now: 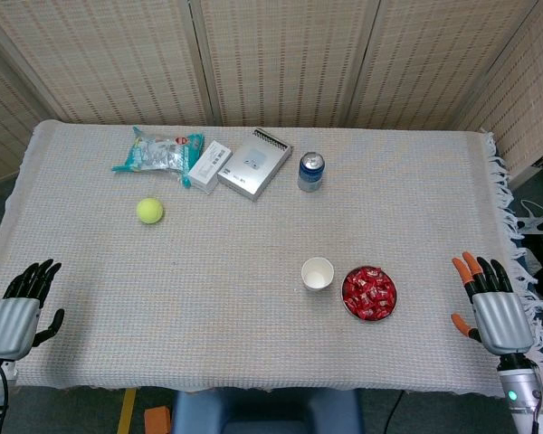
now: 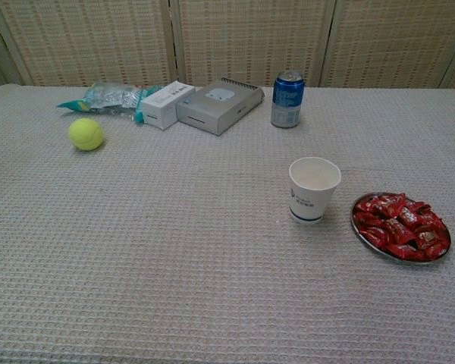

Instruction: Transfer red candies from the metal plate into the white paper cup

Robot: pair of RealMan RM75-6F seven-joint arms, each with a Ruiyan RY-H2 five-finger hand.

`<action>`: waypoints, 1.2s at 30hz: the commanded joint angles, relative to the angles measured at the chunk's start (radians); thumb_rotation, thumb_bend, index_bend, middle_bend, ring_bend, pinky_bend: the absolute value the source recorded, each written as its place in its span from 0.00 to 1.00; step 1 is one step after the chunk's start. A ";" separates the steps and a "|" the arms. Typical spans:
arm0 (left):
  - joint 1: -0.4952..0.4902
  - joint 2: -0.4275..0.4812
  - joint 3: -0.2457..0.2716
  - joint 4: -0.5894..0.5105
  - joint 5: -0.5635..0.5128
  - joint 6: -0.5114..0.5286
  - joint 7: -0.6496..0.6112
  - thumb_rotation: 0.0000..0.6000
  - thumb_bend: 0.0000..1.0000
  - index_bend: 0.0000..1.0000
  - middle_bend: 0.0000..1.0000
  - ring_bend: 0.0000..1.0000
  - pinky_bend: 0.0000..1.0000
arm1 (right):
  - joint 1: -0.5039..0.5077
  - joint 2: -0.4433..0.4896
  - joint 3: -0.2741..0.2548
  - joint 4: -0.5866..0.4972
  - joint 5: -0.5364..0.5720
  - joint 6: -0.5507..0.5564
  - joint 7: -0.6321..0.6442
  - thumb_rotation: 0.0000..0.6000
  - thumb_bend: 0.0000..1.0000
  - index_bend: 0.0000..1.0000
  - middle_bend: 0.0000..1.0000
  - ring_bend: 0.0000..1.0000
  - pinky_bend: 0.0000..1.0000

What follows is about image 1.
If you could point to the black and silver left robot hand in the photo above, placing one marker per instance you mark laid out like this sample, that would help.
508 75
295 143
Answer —
9 325

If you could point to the silver right hand, orange fingertips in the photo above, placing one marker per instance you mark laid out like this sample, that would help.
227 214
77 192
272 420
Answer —
502 321

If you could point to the metal bowl of red candies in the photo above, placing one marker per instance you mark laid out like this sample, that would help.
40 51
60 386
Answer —
368 294

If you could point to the white paper cup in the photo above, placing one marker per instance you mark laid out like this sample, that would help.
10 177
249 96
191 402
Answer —
317 273

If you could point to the round metal bowl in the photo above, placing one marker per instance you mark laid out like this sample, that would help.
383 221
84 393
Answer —
343 296

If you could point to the orange block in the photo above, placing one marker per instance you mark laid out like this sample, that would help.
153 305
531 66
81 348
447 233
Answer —
157 420

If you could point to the yellow tennis ball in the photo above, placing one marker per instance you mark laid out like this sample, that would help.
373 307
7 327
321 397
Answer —
150 210

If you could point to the woven bamboo screen panel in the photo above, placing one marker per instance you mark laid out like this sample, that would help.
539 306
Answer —
108 59
0 126
285 59
529 104
434 59

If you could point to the teal and silver snack bag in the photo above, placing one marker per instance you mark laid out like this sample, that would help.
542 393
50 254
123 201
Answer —
158 151

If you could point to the blue drink can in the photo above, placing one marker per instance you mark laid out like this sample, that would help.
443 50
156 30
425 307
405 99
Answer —
311 174

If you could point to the small white cardboard box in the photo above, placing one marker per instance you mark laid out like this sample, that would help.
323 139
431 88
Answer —
208 169

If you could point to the beige woven fringed tablecloth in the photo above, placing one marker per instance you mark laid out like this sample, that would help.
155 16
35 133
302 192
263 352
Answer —
253 235

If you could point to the grey spiral notebook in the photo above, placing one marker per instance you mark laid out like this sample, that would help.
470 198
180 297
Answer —
253 165

